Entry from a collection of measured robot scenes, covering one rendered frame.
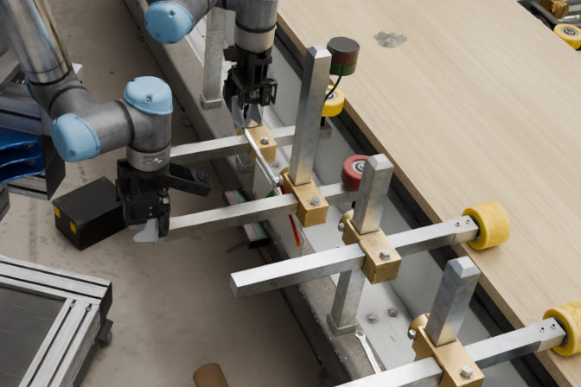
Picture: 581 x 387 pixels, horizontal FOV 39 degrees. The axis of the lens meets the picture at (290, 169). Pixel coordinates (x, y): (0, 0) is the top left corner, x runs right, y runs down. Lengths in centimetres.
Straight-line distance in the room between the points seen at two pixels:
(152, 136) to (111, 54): 226
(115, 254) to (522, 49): 139
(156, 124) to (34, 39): 23
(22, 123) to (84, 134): 42
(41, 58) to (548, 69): 129
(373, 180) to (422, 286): 44
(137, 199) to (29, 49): 32
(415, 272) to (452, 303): 52
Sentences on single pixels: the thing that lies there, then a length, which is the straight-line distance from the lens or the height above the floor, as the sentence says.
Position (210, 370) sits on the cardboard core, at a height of 8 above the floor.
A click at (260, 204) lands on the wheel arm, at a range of 161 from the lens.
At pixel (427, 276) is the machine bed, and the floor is 75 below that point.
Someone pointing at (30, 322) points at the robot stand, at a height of 21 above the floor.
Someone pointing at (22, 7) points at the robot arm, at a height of 131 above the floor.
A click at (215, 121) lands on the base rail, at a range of 207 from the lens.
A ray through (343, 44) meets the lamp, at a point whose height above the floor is 118.
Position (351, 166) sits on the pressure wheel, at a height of 90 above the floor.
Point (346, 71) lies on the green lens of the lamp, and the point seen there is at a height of 114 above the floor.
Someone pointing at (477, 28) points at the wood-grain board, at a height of 90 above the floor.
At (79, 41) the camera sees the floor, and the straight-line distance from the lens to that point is 369.
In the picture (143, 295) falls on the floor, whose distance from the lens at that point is 257.
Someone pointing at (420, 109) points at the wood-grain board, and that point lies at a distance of 187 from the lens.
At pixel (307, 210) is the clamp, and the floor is 87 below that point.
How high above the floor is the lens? 194
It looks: 40 degrees down
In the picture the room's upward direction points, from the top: 8 degrees clockwise
